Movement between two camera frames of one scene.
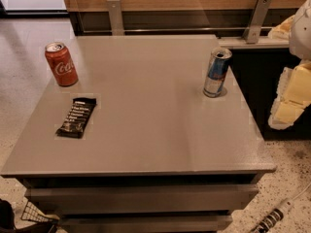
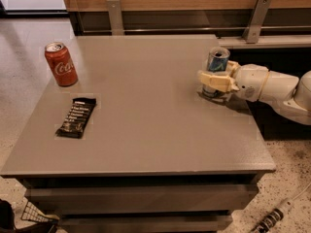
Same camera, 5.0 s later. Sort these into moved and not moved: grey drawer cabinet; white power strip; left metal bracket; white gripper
Moved: white gripper
Not moved: left metal bracket; white power strip; grey drawer cabinet
